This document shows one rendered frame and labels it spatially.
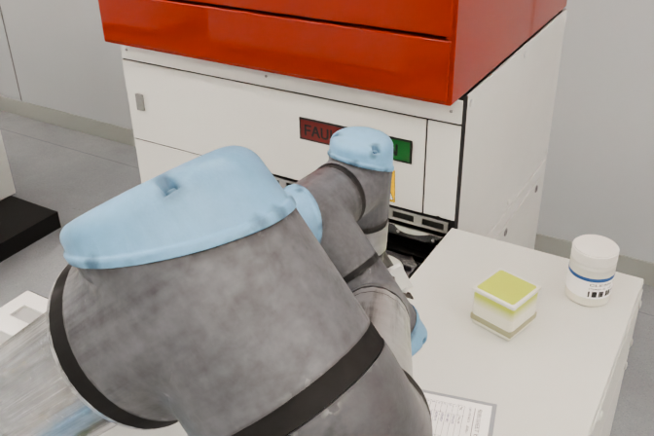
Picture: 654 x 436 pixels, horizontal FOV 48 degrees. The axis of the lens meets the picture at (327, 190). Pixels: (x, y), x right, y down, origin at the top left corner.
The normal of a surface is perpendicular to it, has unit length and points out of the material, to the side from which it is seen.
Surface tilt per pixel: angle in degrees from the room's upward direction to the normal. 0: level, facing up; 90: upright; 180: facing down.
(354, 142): 3
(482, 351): 0
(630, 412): 0
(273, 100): 90
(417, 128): 90
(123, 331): 77
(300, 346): 51
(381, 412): 57
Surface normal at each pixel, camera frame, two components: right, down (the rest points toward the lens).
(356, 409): 0.50, -0.23
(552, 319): -0.02, -0.88
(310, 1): -0.51, 0.42
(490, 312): -0.72, 0.34
